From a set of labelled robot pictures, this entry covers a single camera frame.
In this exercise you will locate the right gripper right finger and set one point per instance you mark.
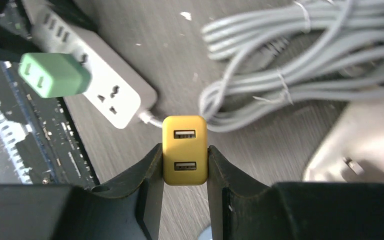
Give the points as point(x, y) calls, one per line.
point(242, 208)

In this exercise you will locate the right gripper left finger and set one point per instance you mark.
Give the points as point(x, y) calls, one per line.
point(126, 207)

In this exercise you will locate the yellow charger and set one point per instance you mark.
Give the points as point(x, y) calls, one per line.
point(185, 150)

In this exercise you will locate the white power strip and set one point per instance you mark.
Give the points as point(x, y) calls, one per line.
point(116, 90)

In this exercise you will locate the green charger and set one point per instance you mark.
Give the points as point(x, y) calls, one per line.
point(53, 75)

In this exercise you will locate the round blue socket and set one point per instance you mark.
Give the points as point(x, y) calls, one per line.
point(206, 234)

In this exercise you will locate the pink charger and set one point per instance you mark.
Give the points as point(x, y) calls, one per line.
point(353, 168)

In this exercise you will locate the cream cloth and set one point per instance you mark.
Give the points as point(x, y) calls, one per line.
point(358, 134)

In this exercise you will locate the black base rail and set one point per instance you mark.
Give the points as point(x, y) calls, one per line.
point(39, 142)

